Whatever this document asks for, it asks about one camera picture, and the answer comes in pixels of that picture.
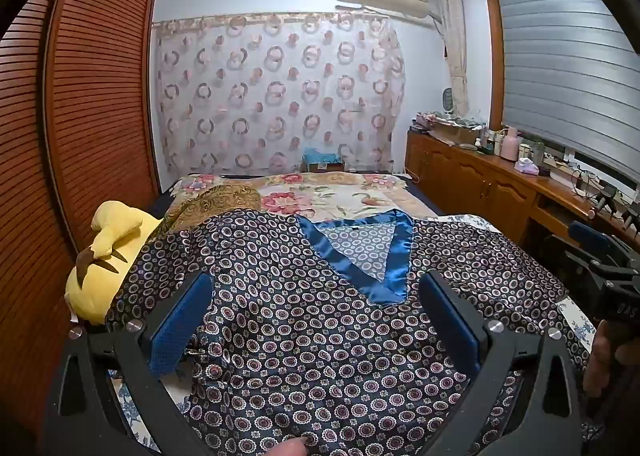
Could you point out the small white fan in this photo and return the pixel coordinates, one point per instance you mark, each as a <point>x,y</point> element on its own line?
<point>449,101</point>

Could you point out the cardboard box with clutter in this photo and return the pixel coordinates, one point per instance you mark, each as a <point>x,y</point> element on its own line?
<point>457,134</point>

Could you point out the wooden sideboard cabinet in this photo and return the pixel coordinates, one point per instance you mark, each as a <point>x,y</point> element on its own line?
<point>480,181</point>

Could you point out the small tripod camera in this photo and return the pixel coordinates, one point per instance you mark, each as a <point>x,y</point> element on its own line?
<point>606,196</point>

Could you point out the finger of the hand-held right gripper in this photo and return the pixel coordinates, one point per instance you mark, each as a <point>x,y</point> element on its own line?
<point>597,238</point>

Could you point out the purple tissue pack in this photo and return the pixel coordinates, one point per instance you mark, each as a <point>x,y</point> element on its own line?
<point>526,167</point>

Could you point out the pink thermos bottle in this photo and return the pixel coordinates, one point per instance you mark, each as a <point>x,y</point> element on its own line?
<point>511,146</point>

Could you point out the small brown box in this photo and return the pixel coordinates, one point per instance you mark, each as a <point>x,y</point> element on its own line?
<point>325,167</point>

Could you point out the gold paisley folded cloth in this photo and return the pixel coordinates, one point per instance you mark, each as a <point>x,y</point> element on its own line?
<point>220,201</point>

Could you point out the yellow plush toy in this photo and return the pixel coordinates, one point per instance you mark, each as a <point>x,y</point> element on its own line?
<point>117,231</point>

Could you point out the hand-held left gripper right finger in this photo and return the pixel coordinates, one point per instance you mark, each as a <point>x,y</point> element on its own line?
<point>452,326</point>

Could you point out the navy circle-patterned satin garment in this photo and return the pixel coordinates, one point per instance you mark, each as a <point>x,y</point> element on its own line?
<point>310,336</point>

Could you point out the sheer circle-patterned curtain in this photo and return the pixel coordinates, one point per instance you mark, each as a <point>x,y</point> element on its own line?
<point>280,96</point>

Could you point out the beige tied window curtain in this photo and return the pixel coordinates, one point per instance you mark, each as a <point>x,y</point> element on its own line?
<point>455,46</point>

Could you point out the person's right hand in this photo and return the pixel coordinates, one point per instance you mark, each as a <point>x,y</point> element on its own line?
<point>600,361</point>

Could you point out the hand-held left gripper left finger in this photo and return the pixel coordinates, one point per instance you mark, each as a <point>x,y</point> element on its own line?
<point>182,326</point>

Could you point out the crumpled blue cloth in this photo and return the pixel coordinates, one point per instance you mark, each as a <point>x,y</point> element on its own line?
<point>320,156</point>

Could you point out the blue floral bed sheet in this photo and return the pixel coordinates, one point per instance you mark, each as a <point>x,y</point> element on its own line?
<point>575,321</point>

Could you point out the red floral blanket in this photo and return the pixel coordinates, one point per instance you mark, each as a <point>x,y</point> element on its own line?
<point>320,198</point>

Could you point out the grey window blind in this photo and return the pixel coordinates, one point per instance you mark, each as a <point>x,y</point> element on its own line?
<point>565,66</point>

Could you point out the person's left hand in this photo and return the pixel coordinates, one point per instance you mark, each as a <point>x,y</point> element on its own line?
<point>290,448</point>

